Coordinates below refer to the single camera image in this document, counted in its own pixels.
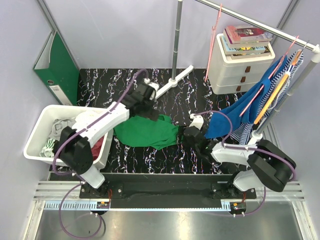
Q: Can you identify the green tank top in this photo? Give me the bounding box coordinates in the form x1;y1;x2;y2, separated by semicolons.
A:
114;114;179;150

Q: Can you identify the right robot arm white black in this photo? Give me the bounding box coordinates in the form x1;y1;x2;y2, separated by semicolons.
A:
178;126;297;199

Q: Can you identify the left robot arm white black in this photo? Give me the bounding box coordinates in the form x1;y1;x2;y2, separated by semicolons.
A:
53;80;160;198

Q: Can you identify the blue white striped top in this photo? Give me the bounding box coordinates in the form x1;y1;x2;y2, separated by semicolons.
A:
231;50;304;145

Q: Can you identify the blue tank top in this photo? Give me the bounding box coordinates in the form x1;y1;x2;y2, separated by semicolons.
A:
204;58;281;139

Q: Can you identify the orange wooden hanger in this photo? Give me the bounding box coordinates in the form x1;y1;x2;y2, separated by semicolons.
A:
253;50;304;125

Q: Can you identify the empty pink hanger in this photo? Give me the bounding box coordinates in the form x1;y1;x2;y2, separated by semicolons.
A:
204;4;222;83

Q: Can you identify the pink hanger with blue top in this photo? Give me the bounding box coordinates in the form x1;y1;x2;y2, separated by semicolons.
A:
239;35;300;118

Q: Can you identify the white garment in bin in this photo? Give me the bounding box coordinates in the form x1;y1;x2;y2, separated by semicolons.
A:
72;111;101;130

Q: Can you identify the maroon garment in bin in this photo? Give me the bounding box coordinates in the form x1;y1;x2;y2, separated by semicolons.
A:
91;137;104;161

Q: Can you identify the white three-drawer unit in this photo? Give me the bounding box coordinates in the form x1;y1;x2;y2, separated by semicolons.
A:
207;33;275;95

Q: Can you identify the grey garment in bin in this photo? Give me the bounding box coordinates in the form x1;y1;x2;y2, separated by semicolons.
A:
48;118;76;141

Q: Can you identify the green lever arch binder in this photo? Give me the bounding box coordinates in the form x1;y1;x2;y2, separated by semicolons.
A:
33;32;79;106

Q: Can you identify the middle book teal cover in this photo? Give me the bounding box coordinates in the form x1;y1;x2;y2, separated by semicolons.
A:
219;35;269;54

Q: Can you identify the green white striped garment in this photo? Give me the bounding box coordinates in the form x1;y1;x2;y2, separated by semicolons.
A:
39;138;56;158

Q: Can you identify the white laundry bin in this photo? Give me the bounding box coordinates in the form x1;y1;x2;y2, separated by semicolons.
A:
23;105;113;170

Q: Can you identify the top book pink cover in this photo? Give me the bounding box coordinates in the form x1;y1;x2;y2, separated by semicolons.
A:
224;25;273;44

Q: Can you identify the bottom book yellow black cover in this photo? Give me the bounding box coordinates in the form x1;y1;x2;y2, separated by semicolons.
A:
226;46;271;60

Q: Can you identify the metal clothes rack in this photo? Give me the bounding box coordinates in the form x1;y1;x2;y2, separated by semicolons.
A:
155;0;320;144

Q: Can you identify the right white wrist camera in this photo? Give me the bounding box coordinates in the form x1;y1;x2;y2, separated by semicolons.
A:
189;113;204;130

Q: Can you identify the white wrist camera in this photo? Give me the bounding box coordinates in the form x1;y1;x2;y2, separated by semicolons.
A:
143;78;160;100
189;113;204;130

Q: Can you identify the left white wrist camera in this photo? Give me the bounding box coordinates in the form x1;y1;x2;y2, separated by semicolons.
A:
143;78;160;100

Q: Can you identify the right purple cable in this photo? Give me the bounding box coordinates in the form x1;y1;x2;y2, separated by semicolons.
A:
192;110;298;217

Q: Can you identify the purple cable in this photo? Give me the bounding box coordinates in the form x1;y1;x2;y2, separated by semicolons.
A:
51;68;151;240
192;110;298;217

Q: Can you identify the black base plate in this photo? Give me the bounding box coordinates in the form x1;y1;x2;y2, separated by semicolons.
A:
79;173;257;211

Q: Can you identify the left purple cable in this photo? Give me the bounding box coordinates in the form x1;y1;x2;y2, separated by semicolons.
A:
51;68;151;240

